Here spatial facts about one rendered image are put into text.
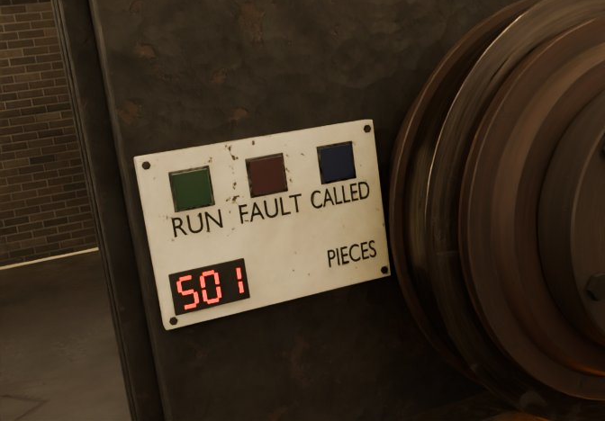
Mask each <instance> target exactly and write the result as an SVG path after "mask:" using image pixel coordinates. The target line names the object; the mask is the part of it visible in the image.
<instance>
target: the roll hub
mask: <svg viewBox="0 0 605 421"><path fill-rule="evenodd" d="M604 143H605V90H603V91H602V92H601V93H599V94H598V95H596V96H595V97H594V98H593V99H592V100H591V101H589V102H588V103H587V104H586V105H585V106H584V107H583V108H582V110H581V111H580V112H579V113H578V114H577V115H576V117H575V118H574V119H573V121H572V122H571V124H570V125H569V127H568V128H567V130H566V131H565V133H564V135H563V137H561V139H560V141H559V143H558V145H557V147H556V149H555V152H554V154H553V155H552V158H551V160H550V163H549V165H548V168H547V170H546V176H545V179H544V182H543V186H542V190H541V194H540V200H539V206H538V215H537V242H538V252H539V257H540V263H541V266H542V270H543V274H544V276H545V279H546V284H547V287H548V289H549V290H550V293H551V295H552V297H553V299H554V301H555V303H556V305H557V307H558V308H559V309H560V310H561V312H562V313H563V315H564V316H565V317H566V319H567V320H568V321H569V322H570V323H571V324H572V325H573V326H574V327H575V328H576V329H577V330H578V331H579V332H580V333H582V334H583V335H584V336H586V337H588V338H589V339H591V340H592V341H593V342H595V343H597V344H599V345H603V346H605V300H600V301H596V300H593V299H592V298H591V296H590V294H589V292H587V290H586V288H587V286H588V283H589V280H590V278H591V276H592V275H594V274H598V273H605V155H604V154H603V152H602V149H603V146H604Z"/></svg>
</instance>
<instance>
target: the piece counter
mask: <svg viewBox="0 0 605 421"><path fill-rule="evenodd" d="M209 274H214V278H215V283H216V284H218V283H219V278H218V273H214V271H210V272H205V273H203V276H205V275H209ZM237 274H238V279H241V274H240V269H239V268H237ZM203 276H201V277H200V280H201V285H202V287H205V285H204V279H203ZM189 279H191V275H189V276H186V277H181V278H180V282H177V288H178V292H182V293H183V295H186V294H190V293H193V294H194V300H195V303H198V302H199V300H198V295H197V292H194V290H190V291H182V288H181V281H184V280H189ZM216 289H217V294H218V298H220V297H221V289H220V287H217V288H216ZM239 290H240V292H243V286H242V282H239ZM218 298H217V299H213V300H207V296H206V291H203V301H206V300H207V301H208V304H209V303H213V302H216V301H219V300H218ZM193 307H196V306H195V304H190V305H186V306H185V309H190V308H193Z"/></svg>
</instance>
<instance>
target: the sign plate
mask: <svg viewBox="0 0 605 421"><path fill-rule="evenodd" d="M346 144H350V145H351V151H352V158H353V166H354V173H355V176H351V177H347V178H342V179H338V180H332V181H328V182H324V180H323V173H322V166H321V153H320V149H321V148H330V147H336V146H340V145H346ZM278 156H281V157H282V161H283V168H284V179H285V186H286V189H285V190H281V191H275V192H271V193H262V194H257V195H254V194H253V190H252V183H251V177H250V172H249V165H248V161H252V160H258V159H263V158H268V157H278ZM133 159H134V165H135V169H136V175H137V180H138V185H139V190H140V199H141V205H142V209H143V215H144V219H145V225H146V230H147V235H148V241H149V250H150V255H151V260H152V265H153V271H154V275H155V281H156V285H157V291H158V300H159V306H160V310H161V316H162V321H163V325H164V327H165V329H166V330H169V329H173V328H177V327H183V326H187V325H191V324H194V323H198V322H202V321H205V320H209V319H214V318H220V317H224V316H228V315H231V314H235V313H239V312H242V311H246V310H250V309H256V308H260V307H264V306H267V305H271V304H276V303H279V302H283V301H287V300H293V299H297V298H301V297H304V296H308V295H312V294H315V293H319V292H323V291H329V290H333V289H337V288H341V287H345V286H349V285H352V284H356V283H360V282H366V281H370V280H373V279H377V278H381V277H385V276H388V275H391V270H390V262H389V255H388V247H387V239H386V232H385V225H384V210H383V202H382V194H381V187H380V179H379V172H378V164H377V156H376V149H375V134H374V126H373V121H372V120H361V121H351V122H345V123H339V124H333V125H328V126H322V127H317V128H311V129H305V130H295V131H289V132H284V133H277V134H272V135H266V136H261V137H255V138H249V139H239V140H233V141H228V142H222V143H216V144H211V145H205V146H200V147H194V148H183V149H178V150H172V151H167V152H160V153H155V154H149V155H144V156H138V157H134V158H133ZM205 168H206V169H207V171H208V176H209V182H210V188H211V194H212V203H210V204H204V205H200V206H195V207H191V208H185V209H181V210H179V209H178V208H177V206H176V196H175V190H174V185H173V179H172V175H173V174H179V173H184V172H190V171H194V170H200V169H205ZM237 268H239V269H240V274H241V279H238V274H237ZM210 271H214V273H218V278H219V283H218V284H216V283H215V278H214V274H209V275H205V276H203V273H205V272H210ZM189 275H191V279H189V280H184V281H181V288H182V291H190V290H194V292H197V295H198V300H199V302H198V303H195V300H194V294H193V293H190V294H186V295H183V293H182V292H178V288H177V282H180V278H181V277H186V276H189ZM201 276H203V279H204V285H205V287H202V285H201V280H200V277H201ZM239 282H242V286H243V292H240V290H239ZM217 287H220V289H221V297H220V298H218V294H217V289H216V288H217ZM203 291H206V296H207V300H213V299H217V298H218V300H219V301H216V302H213V303H209V304H208V301H207V300H206V301H203ZM190 304H195V306H196V307H193V308H190V309H185V306H186V305H190Z"/></svg>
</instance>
